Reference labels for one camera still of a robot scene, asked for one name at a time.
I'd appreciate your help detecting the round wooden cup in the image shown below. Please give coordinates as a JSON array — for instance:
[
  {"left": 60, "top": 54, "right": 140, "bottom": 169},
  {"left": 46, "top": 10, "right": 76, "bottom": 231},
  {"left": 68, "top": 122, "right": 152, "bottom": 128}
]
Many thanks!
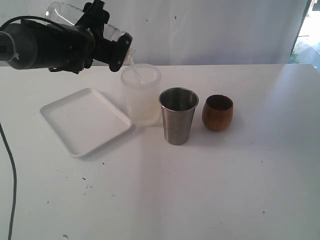
[{"left": 202, "top": 94, "right": 233, "bottom": 132}]

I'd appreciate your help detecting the translucent white plastic cup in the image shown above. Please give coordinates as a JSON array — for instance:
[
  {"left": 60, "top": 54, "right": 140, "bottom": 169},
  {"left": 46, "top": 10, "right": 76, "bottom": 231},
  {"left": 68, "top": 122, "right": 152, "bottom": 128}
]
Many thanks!
[{"left": 120, "top": 63, "right": 162, "bottom": 127}]

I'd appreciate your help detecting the white rectangular tray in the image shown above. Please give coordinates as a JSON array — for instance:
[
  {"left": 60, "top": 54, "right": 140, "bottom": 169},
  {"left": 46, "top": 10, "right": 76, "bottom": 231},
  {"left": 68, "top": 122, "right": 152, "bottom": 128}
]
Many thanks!
[{"left": 40, "top": 88, "right": 132, "bottom": 158}]

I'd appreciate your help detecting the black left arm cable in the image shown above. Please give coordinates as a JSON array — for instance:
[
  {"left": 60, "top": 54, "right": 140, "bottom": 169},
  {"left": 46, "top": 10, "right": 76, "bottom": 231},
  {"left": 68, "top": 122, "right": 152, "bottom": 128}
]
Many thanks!
[{"left": 0, "top": 16, "right": 61, "bottom": 240}]

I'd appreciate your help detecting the stainless steel cup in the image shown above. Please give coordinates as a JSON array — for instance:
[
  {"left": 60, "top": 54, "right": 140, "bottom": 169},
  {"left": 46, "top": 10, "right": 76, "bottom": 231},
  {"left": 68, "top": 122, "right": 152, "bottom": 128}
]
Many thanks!
[{"left": 158, "top": 87, "right": 199, "bottom": 146}]

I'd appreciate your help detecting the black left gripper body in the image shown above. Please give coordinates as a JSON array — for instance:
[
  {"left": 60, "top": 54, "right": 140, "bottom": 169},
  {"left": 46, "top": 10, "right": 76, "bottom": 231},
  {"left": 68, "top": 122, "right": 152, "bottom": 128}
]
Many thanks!
[{"left": 48, "top": 23, "right": 110, "bottom": 74}]

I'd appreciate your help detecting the clear plastic shaker lid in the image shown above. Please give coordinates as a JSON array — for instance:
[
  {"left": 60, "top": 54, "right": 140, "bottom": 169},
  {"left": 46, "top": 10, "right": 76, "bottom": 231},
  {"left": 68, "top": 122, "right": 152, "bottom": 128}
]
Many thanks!
[{"left": 103, "top": 24, "right": 133, "bottom": 66}]

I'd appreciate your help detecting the white backdrop sheet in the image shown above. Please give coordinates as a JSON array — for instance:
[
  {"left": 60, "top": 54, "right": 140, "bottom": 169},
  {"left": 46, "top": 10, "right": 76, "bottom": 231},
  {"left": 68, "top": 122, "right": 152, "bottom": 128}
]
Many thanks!
[{"left": 0, "top": 0, "right": 311, "bottom": 67}]

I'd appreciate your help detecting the clear plastic shaker cup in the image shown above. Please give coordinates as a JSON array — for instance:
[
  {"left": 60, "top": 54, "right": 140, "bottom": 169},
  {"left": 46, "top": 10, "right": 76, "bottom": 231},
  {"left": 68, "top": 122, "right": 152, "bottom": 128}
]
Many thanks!
[{"left": 44, "top": 1, "right": 126, "bottom": 43}]

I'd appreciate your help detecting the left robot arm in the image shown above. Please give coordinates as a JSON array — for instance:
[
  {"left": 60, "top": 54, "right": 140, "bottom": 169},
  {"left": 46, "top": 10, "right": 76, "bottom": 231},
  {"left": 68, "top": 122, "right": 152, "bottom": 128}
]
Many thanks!
[{"left": 0, "top": 0, "right": 133, "bottom": 74}]

